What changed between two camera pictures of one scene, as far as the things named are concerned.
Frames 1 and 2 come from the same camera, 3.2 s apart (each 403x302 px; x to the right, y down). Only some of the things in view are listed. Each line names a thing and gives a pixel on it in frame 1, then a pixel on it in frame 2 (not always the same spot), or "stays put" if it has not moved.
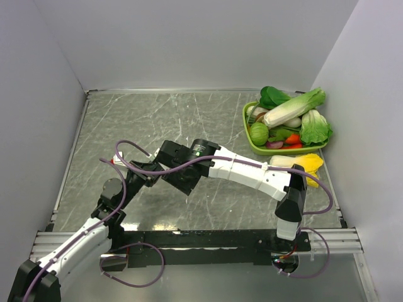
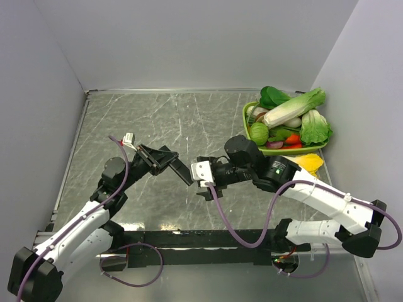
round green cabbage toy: [259, 133] stays put
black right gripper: [185, 187] → [218, 185]
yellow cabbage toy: [310, 162] stays put
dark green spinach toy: [271, 97] stays put
